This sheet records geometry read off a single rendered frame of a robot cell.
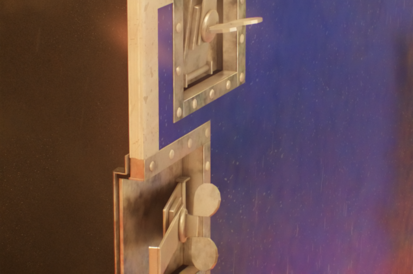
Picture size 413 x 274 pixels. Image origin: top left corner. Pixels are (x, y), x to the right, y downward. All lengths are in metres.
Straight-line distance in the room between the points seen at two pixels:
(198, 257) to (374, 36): 0.46
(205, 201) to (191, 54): 0.11
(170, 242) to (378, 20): 0.50
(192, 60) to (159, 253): 0.17
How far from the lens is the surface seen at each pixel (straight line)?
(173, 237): 1.04
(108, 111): 2.16
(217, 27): 1.06
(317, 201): 1.35
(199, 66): 1.11
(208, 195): 1.06
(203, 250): 1.06
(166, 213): 1.05
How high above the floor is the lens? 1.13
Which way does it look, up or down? 16 degrees down
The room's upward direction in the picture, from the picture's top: straight up
